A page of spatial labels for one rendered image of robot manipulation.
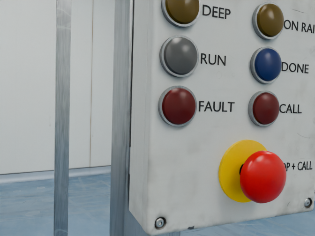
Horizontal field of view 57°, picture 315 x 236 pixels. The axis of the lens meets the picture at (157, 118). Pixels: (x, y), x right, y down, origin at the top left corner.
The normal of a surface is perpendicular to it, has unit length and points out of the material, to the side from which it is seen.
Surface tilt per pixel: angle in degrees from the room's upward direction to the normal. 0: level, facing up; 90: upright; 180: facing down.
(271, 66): 93
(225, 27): 90
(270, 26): 93
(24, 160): 90
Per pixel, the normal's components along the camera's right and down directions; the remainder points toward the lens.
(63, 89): 0.38, 0.06
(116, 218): -0.92, -0.01
